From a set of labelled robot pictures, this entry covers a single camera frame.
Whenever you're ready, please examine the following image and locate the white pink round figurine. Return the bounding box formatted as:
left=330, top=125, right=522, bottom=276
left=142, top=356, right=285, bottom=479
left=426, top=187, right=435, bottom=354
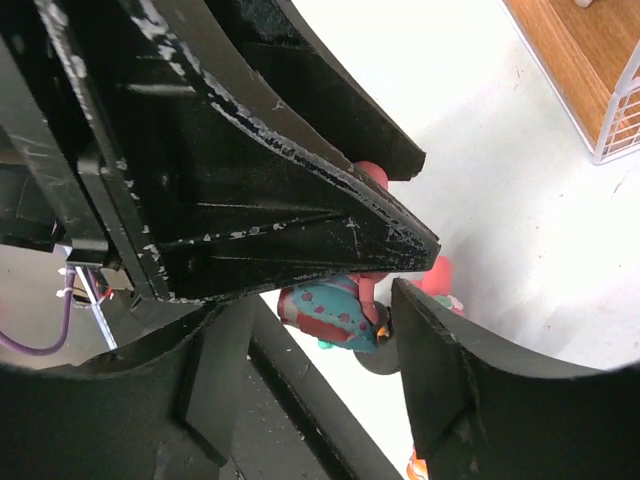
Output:
left=412, top=256, right=464, bottom=316

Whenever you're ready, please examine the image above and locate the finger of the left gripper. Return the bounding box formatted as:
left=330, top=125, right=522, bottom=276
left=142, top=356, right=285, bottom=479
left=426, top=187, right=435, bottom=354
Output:
left=35, top=1, right=440, bottom=303
left=219, top=1, right=426, bottom=181

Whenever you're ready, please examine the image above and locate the pink bunny flower crown figurine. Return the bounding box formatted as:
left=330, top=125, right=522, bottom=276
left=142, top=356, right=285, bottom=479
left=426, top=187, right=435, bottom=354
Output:
left=277, top=159, right=394, bottom=355

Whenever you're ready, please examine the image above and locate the black duck figurine right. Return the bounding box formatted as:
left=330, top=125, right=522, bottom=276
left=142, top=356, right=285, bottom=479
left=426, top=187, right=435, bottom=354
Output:
left=354, top=302, right=401, bottom=376

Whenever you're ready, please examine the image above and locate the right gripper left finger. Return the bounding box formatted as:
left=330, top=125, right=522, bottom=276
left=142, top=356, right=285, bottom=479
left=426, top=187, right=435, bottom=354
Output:
left=1, top=298, right=256, bottom=479

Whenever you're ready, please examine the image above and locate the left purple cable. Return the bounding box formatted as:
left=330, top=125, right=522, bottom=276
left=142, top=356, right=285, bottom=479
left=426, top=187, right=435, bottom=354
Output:
left=0, top=264, right=79, bottom=357

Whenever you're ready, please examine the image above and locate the white wire three-tier shelf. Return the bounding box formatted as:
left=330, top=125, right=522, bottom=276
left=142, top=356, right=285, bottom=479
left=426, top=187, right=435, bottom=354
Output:
left=501, top=0, right=639, bottom=165

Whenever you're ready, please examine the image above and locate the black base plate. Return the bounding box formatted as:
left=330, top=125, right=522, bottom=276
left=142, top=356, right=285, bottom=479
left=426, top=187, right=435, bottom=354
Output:
left=220, top=296, right=400, bottom=480

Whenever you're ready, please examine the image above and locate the purple rabbit figurine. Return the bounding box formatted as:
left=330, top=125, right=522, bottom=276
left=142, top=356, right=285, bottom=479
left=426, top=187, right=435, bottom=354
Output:
left=406, top=449, right=429, bottom=480

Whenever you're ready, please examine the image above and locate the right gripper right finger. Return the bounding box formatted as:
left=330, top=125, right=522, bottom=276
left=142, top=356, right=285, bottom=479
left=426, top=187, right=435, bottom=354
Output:
left=391, top=279, right=639, bottom=479

